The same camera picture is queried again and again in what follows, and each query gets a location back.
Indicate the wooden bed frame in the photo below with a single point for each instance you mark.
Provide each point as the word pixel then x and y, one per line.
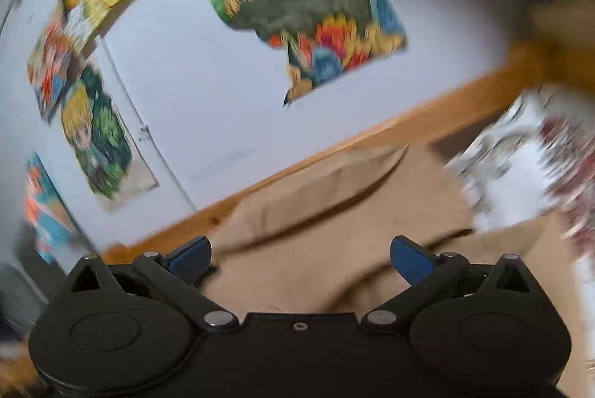
pixel 465 98

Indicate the red cartoon wall poster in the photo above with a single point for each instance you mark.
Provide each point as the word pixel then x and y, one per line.
pixel 56 59

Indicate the floral satin blanket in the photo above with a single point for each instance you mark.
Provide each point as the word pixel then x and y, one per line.
pixel 511 175

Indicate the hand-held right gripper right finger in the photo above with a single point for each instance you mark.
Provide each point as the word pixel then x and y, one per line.
pixel 411 261

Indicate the orange-haired cartoon girl poster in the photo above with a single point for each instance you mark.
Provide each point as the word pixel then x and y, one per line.
pixel 44 212

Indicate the blond cartoon child poster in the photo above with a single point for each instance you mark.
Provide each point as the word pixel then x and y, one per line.
pixel 100 138

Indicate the tan pillow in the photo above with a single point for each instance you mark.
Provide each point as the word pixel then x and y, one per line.
pixel 325 203

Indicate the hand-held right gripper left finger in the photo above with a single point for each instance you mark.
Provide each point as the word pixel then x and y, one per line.
pixel 188 261

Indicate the white wall pipe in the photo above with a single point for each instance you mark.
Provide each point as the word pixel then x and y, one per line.
pixel 144 131

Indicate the landscape wall poster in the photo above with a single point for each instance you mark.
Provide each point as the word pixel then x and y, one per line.
pixel 307 3

